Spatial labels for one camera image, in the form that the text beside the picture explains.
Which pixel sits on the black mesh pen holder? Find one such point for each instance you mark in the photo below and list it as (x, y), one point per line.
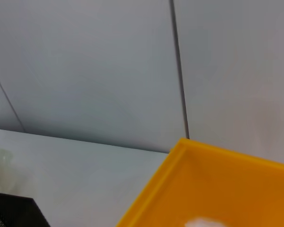
(9, 210)

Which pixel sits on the yellow plastic bin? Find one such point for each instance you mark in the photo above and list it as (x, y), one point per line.
(215, 184)

